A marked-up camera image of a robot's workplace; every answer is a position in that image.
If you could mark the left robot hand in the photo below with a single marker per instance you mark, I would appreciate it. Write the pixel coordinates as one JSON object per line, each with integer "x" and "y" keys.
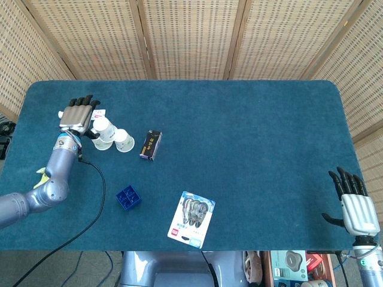
{"x": 75, "y": 118}

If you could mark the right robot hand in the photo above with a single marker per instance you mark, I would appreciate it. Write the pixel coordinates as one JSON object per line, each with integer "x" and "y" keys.
{"x": 358, "y": 212}

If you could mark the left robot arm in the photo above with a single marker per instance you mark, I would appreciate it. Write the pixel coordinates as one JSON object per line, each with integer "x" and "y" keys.
{"x": 58, "y": 167}

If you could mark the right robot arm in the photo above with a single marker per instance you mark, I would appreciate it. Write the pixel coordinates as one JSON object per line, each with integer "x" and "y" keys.
{"x": 369, "y": 269}

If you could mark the white floral toothpaste tube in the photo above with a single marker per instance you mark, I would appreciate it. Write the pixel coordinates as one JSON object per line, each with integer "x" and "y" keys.
{"x": 98, "y": 113}

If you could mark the small red box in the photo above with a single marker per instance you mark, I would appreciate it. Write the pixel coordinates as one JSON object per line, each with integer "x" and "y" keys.
{"x": 314, "y": 261}

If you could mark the green yellow snack bag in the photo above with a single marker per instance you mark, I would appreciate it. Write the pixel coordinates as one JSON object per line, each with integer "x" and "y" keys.
{"x": 40, "y": 179}

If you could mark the black equipment on floor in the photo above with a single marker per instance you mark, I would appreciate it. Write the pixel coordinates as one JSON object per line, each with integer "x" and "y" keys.
{"x": 5, "y": 140}

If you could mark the black and purple carton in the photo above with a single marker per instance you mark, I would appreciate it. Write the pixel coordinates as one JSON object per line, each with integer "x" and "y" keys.
{"x": 151, "y": 145}

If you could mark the teal box with grey device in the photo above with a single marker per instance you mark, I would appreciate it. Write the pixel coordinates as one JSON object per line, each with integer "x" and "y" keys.
{"x": 288, "y": 264}

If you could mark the blue four-cell plastic holder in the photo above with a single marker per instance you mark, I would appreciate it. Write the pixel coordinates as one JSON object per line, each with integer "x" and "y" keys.
{"x": 128, "y": 198}

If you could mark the wooden crate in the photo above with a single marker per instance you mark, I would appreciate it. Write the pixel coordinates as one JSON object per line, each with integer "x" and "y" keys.
{"x": 267, "y": 269}

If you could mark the beige crumpled bag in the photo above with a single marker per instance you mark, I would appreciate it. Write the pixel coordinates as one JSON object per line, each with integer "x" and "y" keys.
{"x": 253, "y": 266}

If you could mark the woven bamboo folding screen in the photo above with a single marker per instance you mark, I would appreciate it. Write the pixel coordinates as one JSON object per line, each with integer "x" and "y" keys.
{"x": 191, "y": 39}

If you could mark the grey-blue robot torso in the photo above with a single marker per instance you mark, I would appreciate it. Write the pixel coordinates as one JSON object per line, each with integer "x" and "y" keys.
{"x": 179, "y": 269}

